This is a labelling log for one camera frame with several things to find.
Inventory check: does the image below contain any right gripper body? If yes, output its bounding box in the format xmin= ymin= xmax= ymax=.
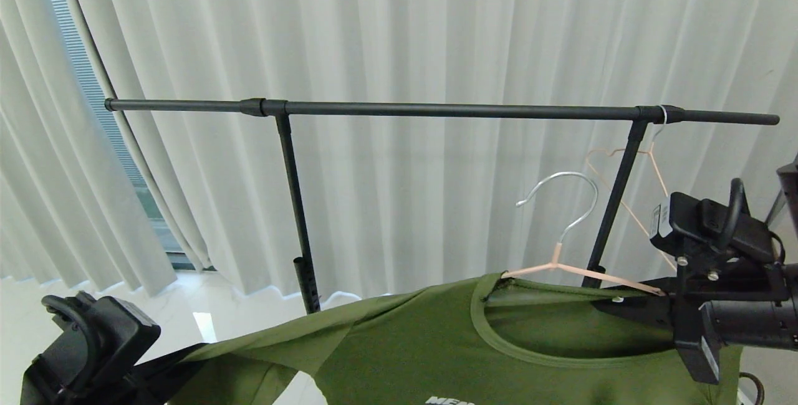
xmin=670 ymin=265 xmax=798 ymax=384

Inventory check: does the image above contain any pink clothes hanger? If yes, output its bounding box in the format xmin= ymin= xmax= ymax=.
xmin=502 ymin=171 xmax=666 ymax=298
xmin=585 ymin=121 xmax=680 ymax=272

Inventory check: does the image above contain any green long-sleeved shirt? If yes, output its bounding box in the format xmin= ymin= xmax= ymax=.
xmin=168 ymin=273 xmax=743 ymax=405

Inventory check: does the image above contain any black clothes rack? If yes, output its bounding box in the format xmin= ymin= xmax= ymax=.
xmin=105 ymin=97 xmax=780 ymax=316

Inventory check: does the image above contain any white curtain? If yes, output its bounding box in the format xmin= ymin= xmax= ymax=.
xmin=0 ymin=0 xmax=178 ymax=297
xmin=62 ymin=0 xmax=798 ymax=301

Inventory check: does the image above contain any window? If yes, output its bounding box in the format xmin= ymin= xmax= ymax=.
xmin=34 ymin=0 xmax=216 ymax=272

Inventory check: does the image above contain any black cable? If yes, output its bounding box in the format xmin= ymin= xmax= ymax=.
xmin=41 ymin=295 xmax=91 ymax=362
xmin=717 ymin=178 xmax=748 ymax=251

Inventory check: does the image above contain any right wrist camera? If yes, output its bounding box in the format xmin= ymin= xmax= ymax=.
xmin=648 ymin=190 xmax=784 ymax=297

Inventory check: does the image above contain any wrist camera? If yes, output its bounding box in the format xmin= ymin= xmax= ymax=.
xmin=22 ymin=292 xmax=161 ymax=405
xmin=648 ymin=190 xmax=784 ymax=297

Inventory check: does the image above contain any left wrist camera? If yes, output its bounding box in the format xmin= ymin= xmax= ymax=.
xmin=22 ymin=292 xmax=161 ymax=405

